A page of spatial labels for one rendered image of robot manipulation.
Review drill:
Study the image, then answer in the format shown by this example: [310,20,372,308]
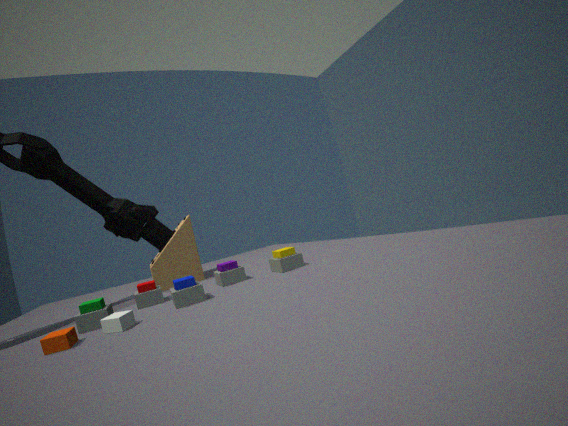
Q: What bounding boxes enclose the blue button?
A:
[170,276,206,309]

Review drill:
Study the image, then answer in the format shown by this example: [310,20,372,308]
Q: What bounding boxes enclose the yellow button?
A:
[268,247,305,273]

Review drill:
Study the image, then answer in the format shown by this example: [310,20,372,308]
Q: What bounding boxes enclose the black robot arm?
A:
[0,132,176,252]

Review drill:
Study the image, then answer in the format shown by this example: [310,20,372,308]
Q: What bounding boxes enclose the green button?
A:
[74,297,114,334]

